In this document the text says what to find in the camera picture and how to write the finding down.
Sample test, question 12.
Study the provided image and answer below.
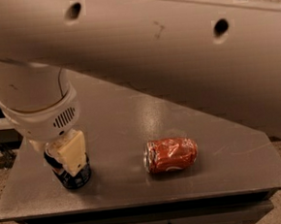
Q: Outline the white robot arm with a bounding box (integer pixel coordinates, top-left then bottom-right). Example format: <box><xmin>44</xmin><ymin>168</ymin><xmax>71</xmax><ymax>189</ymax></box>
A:
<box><xmin>0</xmin><ymin>0</ymin><xmax>281</xmax><ymax>141</ymax></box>

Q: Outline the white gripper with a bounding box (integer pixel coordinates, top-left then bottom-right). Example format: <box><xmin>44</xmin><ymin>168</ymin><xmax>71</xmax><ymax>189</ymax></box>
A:
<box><xmin>0</xmin><ymin>85</ymin><xmax>86</xmax><ymax>176</ymax></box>

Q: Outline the crushed red soda can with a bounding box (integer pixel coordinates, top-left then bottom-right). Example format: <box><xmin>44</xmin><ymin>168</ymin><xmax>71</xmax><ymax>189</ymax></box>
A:
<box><xmin>143</xmin><ymin>137</ymin><xmax>199</xmax><ymax>175</ymax></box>

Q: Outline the grey cabinet under table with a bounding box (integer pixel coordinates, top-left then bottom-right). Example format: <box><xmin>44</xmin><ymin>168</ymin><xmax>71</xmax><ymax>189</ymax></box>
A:
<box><xmin>15</xmin><ymin>198</ymin><xmax>275</xmax><ymax>224</ymax></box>

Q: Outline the blue pepsi can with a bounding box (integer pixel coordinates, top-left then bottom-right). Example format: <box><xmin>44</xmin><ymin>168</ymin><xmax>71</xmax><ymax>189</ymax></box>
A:
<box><xmin>44</xmin><ymin>152</ymin><xmax>91</xmax><ymax>189</ymax></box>

